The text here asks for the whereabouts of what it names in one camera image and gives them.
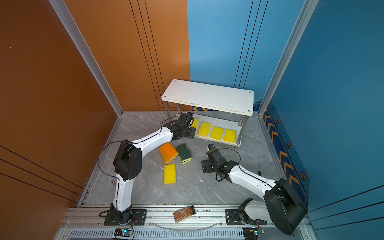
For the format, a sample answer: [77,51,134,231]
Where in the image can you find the orange scrub sponge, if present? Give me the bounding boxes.
[159,143,178,158]
[159,150,176,165]

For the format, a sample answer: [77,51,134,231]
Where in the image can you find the right green circuit board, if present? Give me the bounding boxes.
[243,228,265,240]

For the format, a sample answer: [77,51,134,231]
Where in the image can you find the top orange scrub sponge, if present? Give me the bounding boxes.
[159,143,178,158]

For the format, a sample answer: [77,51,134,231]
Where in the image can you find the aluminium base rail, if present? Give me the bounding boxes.
[55,204,317,240]

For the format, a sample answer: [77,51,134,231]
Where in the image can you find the white two-tier metal shelf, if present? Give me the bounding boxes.
[161,79,254,148]

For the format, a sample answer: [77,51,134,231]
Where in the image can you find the left green circuit board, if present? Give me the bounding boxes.
[114,228,135,239]

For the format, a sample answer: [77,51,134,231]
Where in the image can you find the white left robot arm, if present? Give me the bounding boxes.
[99,112,196,226]

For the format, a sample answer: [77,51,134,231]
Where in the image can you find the large yellow coarse sponge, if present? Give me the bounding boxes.
[198,122,212,138]

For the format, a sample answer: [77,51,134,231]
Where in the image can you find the green circuit board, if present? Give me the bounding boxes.
[243,228,265,240]
[114,228,135,239]

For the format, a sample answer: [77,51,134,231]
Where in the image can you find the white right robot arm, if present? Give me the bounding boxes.
[202,144,308,236]

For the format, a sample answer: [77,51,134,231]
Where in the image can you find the brown spice jar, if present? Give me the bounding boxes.
[173,206,196,223]

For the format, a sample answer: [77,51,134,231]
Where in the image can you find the yellow foam sponge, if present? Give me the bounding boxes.
[210,126,224,141]
[223,129,237,143]

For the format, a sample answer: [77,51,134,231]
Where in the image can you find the aluminium corner post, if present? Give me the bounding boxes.
[49,0,123,117]
[258,0,319,117]

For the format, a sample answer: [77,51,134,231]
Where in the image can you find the middle orange scrub sponge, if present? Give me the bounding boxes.
[159,150,176,165]

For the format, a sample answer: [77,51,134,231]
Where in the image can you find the black screwdriver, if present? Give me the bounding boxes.
[258,162,262,176]

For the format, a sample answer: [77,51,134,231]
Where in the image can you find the aluminium corner post right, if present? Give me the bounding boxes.
[258,0,319,117]

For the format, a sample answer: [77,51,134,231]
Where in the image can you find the aluminium corner post left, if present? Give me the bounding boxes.
[49,0,123,117]

